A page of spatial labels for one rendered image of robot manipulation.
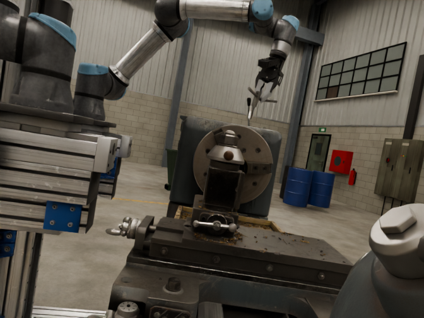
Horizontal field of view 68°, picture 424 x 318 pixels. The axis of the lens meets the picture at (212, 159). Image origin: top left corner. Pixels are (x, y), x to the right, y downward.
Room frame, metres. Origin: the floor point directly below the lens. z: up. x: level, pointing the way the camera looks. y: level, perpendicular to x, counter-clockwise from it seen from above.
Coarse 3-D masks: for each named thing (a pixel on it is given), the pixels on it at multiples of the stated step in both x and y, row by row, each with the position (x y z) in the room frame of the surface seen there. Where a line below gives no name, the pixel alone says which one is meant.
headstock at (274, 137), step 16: (192, 128) 1.37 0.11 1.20; (208, 128) 1.38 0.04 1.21; (256, 128) 1.42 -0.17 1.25; (192, 144) 1.37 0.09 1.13; (272, 144) 1.39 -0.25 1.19; (176, 160) 1.39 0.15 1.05; (192, 160) 1.37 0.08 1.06; (176, 176) 1.37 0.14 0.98; (192, 176) 1.37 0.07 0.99; (272, 176) 1.39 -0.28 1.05; (176, 192) 1.37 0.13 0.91; (192, 192) 1.37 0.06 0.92; (272, 192) 1.41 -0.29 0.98; (240, 208) 1.38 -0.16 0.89; (256, 208) 1.39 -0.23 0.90
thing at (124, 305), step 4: (120, 304) 0.47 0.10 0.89; (124, 304) 0.47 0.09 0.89; (128, 304) 0.47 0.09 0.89; (132, 304) 0.47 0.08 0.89; (136, 304) 0.47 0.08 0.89; (120, 308) 0.46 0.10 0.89; (124, 308) 0.46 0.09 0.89; (128, 308) 0.46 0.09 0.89; (132, 308) 0.46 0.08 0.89; (136, 308) 0.46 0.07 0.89; (116, 312) 0.46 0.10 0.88; (120, 312) 0.45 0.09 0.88; (124, 312) 0.45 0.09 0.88; (128, 312) 0.45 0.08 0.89; (132, 312) 0.45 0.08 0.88; (136, 312) 0.46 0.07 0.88; (116, 316) 0.45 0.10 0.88; (120, 316) 0.45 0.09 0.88; (124, 316) 0.45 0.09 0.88; (128, 316) 0.45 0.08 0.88; (132, 316) 0.45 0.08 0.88; (136, 316) 0.46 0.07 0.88
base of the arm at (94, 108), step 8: (80, 96) 1.27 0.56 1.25; (88, 96) 1.27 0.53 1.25; (96, 96) 1.29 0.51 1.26; (80, 104) 1.26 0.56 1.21; (88, 104) 1.27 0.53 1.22; (96, 104) 1.29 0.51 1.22; (80, 112) 1.25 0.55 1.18; (88, 112) 1.26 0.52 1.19; (96, 112) 1.30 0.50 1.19; (104, 112) 1.34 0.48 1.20; (104, 120) 1.34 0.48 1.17
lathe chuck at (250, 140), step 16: (224, 128) 1.22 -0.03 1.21; (240, 128) 1.22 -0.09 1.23; (208, 144) 1.22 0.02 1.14; (240, 144) 1.22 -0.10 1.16; (256, 144) 1.23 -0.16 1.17; (208, 160) 1.22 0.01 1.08; (256, 160) 1.23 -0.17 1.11; (272, 160) 1.23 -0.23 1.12; (256, 176) 1.23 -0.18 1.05; (256, 192) 1.23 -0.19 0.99
